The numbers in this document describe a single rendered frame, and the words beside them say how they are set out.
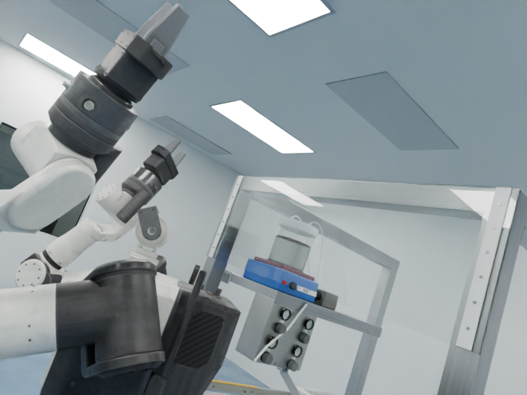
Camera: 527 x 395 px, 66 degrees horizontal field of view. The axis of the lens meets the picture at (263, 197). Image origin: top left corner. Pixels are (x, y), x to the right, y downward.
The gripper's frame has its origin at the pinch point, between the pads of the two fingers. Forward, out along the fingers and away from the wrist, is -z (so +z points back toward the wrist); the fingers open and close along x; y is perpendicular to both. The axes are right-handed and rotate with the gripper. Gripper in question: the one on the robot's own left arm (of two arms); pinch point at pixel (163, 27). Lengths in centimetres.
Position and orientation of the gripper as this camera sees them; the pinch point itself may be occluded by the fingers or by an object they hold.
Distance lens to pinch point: 58.6
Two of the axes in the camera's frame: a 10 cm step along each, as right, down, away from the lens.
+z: -6.4, 7.7, 0.5
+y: 6.3, 4.9, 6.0
